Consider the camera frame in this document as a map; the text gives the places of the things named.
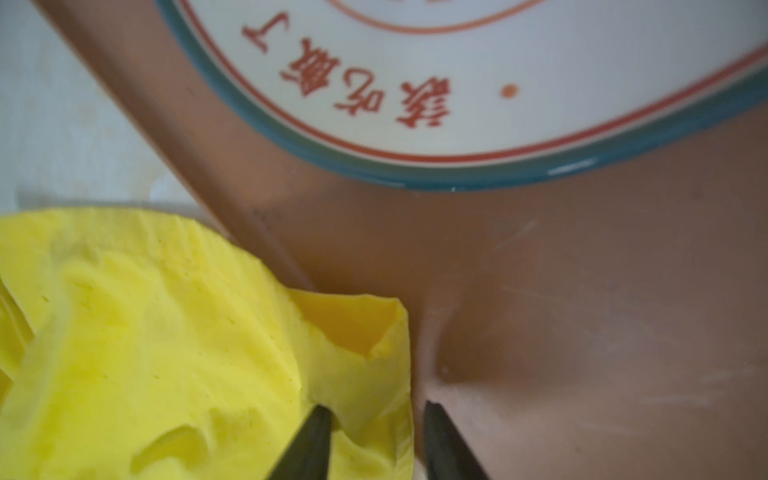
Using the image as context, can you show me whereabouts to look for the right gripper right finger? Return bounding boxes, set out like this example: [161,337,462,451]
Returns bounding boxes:
[424,401,489,480]

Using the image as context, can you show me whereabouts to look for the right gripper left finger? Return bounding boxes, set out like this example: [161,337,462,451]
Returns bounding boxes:
[267,405,333,480]

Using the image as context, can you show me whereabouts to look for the yellow shorts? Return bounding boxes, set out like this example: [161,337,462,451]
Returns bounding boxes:
[1,208,415,479]

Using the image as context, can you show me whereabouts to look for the brown wooden tray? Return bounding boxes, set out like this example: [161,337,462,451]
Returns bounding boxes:
[38,1,767,479]

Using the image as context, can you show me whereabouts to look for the white patterned plate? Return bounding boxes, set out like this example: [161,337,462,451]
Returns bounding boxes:
[157,1,767,191]

